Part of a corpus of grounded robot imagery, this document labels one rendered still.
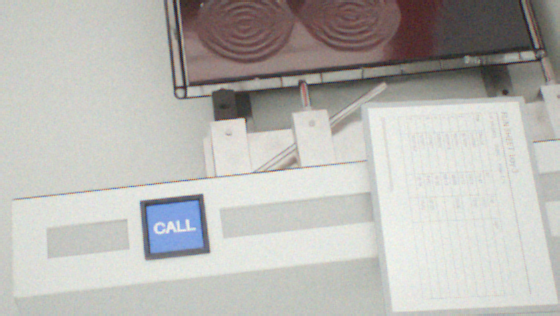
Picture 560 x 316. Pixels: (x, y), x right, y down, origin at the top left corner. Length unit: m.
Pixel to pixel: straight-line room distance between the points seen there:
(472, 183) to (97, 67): 0.45
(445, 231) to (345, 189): 0.09
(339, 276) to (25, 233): 0.27
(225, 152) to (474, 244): 0.26
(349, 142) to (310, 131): 0.05
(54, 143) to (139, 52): 0.14
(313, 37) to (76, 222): 0.33
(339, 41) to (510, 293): 0.34
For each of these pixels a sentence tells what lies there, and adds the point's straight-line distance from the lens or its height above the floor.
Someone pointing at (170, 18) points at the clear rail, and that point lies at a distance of 1.24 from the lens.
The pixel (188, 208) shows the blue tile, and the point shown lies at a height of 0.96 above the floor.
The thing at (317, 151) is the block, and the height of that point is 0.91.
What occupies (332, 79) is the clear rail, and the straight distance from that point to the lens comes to 1.20.
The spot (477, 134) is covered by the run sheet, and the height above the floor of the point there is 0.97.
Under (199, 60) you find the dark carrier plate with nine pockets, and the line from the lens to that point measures 1.21.
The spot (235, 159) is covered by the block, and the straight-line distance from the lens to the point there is 1.14.
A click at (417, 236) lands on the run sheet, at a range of 1.04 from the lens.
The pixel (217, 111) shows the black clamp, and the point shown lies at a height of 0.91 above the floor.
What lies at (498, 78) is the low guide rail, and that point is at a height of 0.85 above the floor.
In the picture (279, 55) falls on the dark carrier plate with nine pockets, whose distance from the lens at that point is 1.21.
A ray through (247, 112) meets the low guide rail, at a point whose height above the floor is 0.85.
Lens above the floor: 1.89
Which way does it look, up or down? 59 degrees down
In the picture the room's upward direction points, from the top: 1 degrees counter-clockwise
